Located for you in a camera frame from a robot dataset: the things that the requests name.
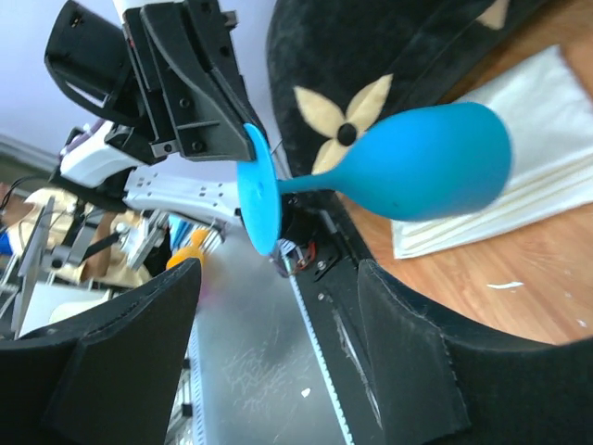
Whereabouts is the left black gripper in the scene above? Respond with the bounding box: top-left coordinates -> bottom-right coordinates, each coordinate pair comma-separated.
120,1 -> 260,164

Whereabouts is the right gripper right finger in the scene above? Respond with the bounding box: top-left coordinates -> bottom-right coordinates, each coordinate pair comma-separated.
358,260 -> 592,444

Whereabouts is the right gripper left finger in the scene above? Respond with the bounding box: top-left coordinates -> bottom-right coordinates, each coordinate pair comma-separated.
1,259 -> 201,444

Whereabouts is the blue wine glass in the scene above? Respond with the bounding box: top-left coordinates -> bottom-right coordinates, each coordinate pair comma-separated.
236,102 -> 513,255

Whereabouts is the black floral plush pillow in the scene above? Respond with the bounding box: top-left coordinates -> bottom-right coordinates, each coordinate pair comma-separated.
267,1 -> 541,175

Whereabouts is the orange plastic cup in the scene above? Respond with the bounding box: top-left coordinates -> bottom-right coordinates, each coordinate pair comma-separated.
166,229 -> 209,270

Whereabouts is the folded white cloth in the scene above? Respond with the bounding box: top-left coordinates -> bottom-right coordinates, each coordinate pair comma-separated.
392,45 -> 592,260

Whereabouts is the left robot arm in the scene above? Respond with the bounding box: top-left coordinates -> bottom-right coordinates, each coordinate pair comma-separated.
44,1 -> 267,224

